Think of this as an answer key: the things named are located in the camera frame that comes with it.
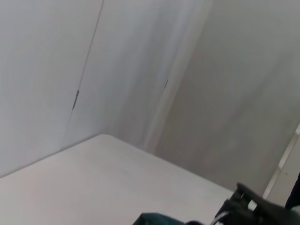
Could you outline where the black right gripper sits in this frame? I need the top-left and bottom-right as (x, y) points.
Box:
(219, 182), (300, 225)

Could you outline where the dark teal fabric lunch bag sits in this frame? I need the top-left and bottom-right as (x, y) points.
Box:
(133, 212), (202, 225)

